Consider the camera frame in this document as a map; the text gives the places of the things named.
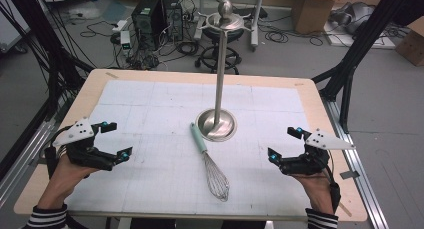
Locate plain black computer tower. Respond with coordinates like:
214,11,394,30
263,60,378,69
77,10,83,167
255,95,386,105
161,0,185,43

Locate black metal frame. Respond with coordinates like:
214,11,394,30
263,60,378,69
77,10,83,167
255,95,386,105
311,0,424,134
0,0,96,182

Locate white floor board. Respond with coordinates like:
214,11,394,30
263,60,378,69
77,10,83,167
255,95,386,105
324,20,397,51

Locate aluminium rail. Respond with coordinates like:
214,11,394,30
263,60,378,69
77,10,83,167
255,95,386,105
0,98,73,208
320,96,390,229

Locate brown cardboard box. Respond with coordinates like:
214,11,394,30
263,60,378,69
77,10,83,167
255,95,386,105
395,16,424,68

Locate white device with green display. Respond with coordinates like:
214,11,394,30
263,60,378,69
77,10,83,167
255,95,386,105
119,30,132,56

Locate whisk with pale green handle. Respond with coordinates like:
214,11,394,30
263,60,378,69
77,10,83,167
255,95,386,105
189,121,231,203

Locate black round stool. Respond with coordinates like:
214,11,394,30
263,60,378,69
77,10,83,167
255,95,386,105
194,21,243,76

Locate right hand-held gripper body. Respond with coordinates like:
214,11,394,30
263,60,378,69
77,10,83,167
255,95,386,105
279,128,356,177

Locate tall closed cardboard box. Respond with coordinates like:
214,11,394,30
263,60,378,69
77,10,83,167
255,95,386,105
291,0,343,36

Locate tangle of floor cables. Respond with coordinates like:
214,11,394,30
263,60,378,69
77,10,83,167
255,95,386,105
79,19,202,71

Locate grey metal stand post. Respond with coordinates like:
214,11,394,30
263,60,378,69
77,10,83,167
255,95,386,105
250,0,267,53

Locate grey bag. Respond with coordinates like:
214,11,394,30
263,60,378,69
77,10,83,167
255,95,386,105
329,1,377,36

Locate person's left hand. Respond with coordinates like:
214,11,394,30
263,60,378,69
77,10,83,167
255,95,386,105
36,153,101,210

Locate loose black floor cables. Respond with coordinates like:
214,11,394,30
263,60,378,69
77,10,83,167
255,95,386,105
259,15,325,47

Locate grey tape piece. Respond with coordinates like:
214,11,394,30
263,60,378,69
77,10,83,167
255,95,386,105
339,169,361,181

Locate person's right hand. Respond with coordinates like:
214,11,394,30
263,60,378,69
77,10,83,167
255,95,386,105
291,173,336,215

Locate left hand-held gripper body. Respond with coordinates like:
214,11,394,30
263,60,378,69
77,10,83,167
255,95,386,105
44,117,118,180

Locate white power strip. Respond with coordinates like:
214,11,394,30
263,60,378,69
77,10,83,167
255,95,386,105
111,19,130,34

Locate silver metal utensil stand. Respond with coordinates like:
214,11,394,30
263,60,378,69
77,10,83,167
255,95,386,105
195,0,253,143

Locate black computer tower with sticker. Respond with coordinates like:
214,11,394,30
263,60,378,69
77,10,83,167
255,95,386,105
131,0,167,51

